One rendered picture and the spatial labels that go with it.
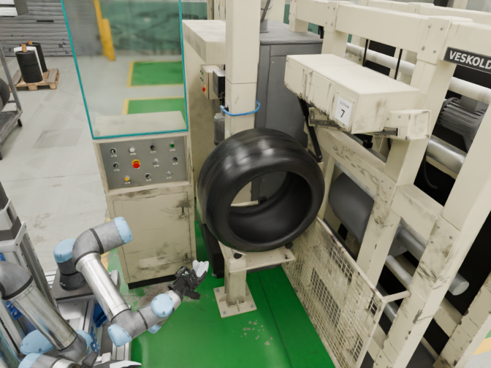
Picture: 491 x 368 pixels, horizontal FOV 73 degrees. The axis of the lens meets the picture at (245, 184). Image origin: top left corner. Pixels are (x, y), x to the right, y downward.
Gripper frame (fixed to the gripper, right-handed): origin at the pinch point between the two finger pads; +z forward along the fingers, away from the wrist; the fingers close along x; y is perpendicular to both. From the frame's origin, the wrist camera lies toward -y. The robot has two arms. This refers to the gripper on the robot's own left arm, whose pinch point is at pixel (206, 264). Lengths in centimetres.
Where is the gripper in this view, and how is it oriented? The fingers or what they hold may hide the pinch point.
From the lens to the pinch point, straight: 152.4
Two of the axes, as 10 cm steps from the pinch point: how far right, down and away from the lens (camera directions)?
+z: 5.3, -5.5, 6.5
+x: -7.9, -0.3, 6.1
